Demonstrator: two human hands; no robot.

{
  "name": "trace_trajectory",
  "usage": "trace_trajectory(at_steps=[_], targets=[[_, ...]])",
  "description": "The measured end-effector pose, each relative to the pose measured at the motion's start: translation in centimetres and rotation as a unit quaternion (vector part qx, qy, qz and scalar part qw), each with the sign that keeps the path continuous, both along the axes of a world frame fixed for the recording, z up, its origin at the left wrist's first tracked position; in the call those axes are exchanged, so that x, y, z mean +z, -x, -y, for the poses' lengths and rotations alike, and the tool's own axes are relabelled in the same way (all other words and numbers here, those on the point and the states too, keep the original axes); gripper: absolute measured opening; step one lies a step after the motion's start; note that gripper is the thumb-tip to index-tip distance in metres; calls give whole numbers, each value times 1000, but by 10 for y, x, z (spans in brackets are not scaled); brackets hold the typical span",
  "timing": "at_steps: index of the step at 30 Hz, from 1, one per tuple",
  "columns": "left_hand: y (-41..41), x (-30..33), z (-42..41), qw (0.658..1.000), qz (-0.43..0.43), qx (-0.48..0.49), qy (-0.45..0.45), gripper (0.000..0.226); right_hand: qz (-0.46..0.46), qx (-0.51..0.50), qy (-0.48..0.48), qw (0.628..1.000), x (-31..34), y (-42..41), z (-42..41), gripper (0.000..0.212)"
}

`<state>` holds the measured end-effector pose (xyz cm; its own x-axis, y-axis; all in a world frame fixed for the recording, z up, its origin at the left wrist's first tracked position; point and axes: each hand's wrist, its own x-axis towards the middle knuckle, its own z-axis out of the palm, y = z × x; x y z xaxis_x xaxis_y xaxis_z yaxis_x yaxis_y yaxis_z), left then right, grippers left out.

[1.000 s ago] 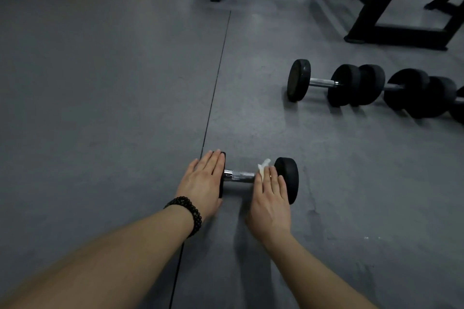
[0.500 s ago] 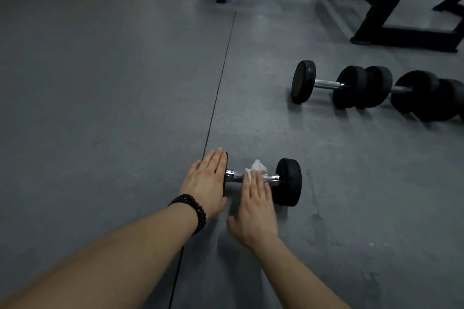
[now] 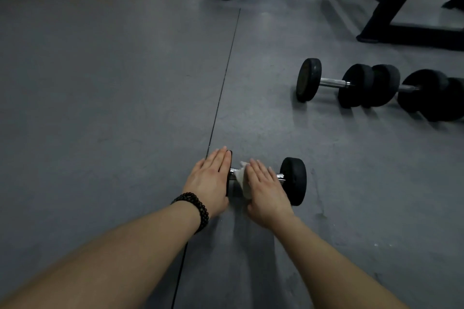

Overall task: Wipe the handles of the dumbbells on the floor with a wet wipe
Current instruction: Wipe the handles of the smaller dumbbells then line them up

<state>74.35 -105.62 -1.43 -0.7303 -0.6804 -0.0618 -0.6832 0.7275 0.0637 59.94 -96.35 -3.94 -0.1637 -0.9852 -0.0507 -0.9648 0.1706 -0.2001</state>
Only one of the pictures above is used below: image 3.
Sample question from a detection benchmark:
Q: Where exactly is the person's right forearm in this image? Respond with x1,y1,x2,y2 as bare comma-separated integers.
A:
270,215,410,309

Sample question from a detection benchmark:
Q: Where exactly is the small black dumbbell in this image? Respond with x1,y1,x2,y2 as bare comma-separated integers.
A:
225,150,308,207

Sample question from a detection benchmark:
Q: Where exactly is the person's left forearm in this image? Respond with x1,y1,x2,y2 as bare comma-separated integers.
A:
0,198,203,309

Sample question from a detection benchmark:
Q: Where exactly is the black beaded bracelet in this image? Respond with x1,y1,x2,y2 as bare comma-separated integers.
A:
170,192,210,235

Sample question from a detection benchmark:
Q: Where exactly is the person's right hand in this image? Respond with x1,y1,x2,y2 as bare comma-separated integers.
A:
245,158,297,232

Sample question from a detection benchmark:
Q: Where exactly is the white cleaning cloth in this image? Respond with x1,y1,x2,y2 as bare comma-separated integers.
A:
232,161,254,200

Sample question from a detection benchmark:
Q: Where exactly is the person's left hand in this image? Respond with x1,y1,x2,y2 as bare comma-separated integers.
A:
181,146,233,219

